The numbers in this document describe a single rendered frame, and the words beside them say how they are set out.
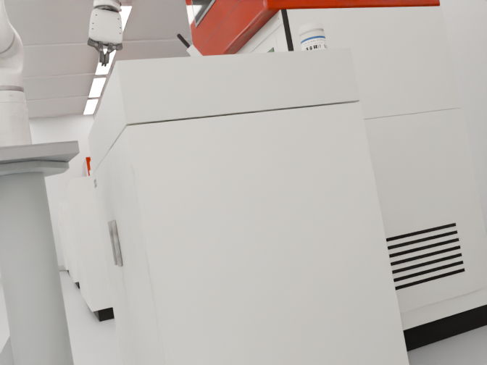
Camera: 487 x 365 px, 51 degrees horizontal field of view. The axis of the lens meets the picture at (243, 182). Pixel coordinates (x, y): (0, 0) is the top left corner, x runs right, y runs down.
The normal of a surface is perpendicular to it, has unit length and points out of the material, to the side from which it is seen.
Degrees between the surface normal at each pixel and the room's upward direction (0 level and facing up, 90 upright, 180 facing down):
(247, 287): 90
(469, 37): 90
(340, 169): 90
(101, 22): 89
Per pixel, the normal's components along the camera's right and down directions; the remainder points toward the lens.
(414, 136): 0.36, -0.11
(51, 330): 0.73, -0.16
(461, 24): -0.92, 0.14
